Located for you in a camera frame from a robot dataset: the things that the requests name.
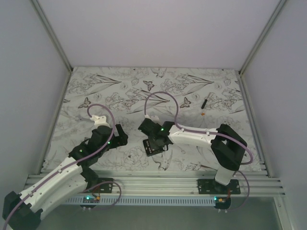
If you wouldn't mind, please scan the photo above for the black fuse box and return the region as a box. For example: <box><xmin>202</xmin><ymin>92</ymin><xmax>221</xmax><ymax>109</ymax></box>
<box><xmin>142</xmin><ymin>139</ymin><xmax>168</xmax><ymax>157</ymax></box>

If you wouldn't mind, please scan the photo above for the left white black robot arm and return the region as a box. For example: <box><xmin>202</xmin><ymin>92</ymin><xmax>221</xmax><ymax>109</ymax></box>
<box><xmin>2</xmin><ymin>124</ymin><xmax>128</xmax><ymax>230</ymax></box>

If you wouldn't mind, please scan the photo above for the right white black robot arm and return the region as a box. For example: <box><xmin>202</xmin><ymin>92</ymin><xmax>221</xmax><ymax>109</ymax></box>
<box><xmin>138</xmin><ymin>118</ymin><xmax>247</xmax><ymax>194</ymax></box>

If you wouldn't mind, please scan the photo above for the floral printed mat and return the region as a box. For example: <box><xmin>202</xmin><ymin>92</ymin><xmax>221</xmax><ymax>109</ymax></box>
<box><xmin>44</xmin><ymin>67</ymin><xmax>261</xmax><ymax>171</ymax></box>

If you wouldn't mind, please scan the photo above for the black screwdriver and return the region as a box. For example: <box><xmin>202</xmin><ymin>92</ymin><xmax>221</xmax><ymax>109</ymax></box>
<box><xmin>201</xmin><ymin>99</ymin><xmax>208</xmax><ymax>109</ymax></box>

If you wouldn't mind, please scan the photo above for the left green circuit board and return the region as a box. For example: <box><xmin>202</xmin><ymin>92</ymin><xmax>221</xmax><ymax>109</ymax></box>
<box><xmin>80</xmin><ymin>195</ymin><xmax>100</xmax><ymax>209</ymax></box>

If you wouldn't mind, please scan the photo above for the green circuit board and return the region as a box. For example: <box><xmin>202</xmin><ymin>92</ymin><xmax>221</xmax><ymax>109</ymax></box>
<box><xmin>80</xmin><ymin>195</ymin><xmax>100</xmax><ymax>209</ymax></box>
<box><xmin>214</xmin><ymin>196</ymin><xmax>231</xmax><ymax>210</ymax></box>

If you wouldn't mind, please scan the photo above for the right green circuit board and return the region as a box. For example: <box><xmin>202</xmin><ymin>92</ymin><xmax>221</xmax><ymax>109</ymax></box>
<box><xmin>214</xmin><ymin>196</ymin><xmax>231</xmax><ymax>210</ymax></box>

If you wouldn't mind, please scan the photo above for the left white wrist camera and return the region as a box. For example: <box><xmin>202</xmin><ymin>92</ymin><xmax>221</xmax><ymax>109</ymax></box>
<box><xmin>90</xmin><ymin>115</ymin><xmax>110</xmax><ymax>127</ymax></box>

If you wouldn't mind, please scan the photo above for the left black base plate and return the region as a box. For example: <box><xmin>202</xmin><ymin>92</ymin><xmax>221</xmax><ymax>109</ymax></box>
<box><xmin>83</xmin><ymin>178</ymin><xmax>114</xmax><ymax>194</ymax></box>

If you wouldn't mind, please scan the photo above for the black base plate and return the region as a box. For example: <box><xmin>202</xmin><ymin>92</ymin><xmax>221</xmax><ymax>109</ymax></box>
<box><xmin>83</xmin><ymin>178</ymin><xmax>114</xmax><ymax>194</ymax></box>
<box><xmin>197</xmin><ymin>179</ymin><xmax>241</xmax><ymax>195</ymax></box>

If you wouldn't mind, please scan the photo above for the aluminium rail front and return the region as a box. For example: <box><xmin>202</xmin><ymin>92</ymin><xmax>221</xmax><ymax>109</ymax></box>
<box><xmin>23</xmin><ymin>162</ymin><xmax>286</xmax><ymax>197</ymax></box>

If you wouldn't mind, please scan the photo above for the white slotted cable duct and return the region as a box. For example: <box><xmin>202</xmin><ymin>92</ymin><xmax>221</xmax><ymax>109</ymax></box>
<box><xmin>64</xmin><ymin>195</ymin><xmax>215</xmax><ymax>207</ymax></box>

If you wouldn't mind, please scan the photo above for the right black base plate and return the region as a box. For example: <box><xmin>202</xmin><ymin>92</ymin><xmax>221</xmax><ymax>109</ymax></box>
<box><xmin>197</xmin><ymin>179</ymin><xmax>241</xmax><ymax>195</ymax></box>

